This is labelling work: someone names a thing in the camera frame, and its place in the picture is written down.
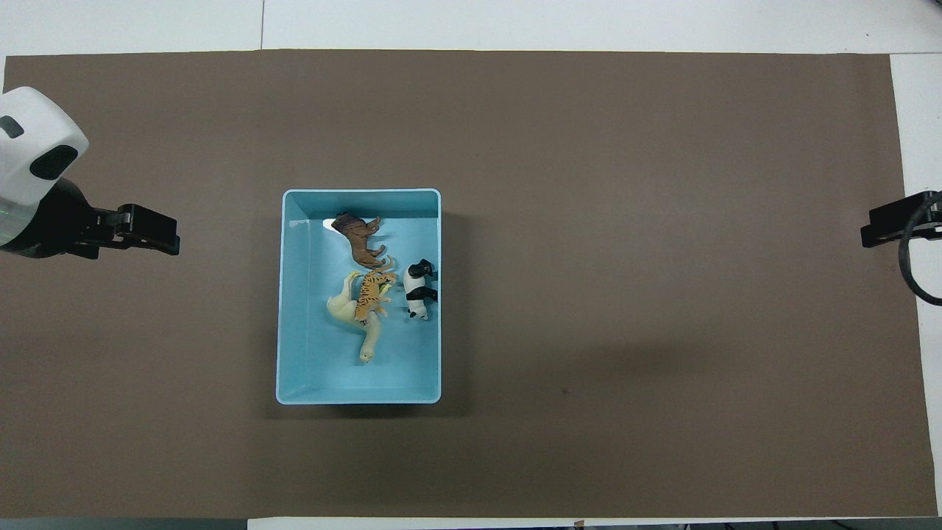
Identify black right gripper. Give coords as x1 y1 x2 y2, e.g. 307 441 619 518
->
860 190 942 250

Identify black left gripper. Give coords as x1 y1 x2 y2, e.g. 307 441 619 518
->
71 204 182 260

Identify brown lion toy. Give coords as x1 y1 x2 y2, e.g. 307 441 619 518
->
330 212 389 269

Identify orange tiger toy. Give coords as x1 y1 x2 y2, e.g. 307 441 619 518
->
355 255 398 326

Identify cream llama toy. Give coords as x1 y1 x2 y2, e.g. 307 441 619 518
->
327 271 387 364

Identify black and white panda toy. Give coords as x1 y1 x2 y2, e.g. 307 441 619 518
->
403 259 439 321

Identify light blue storage box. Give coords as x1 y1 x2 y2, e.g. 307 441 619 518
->
276 188 442 406

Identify brown table mat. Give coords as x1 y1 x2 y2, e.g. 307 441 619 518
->
0 50 939 520

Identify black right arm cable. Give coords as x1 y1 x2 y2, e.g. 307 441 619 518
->
899 191 942 307

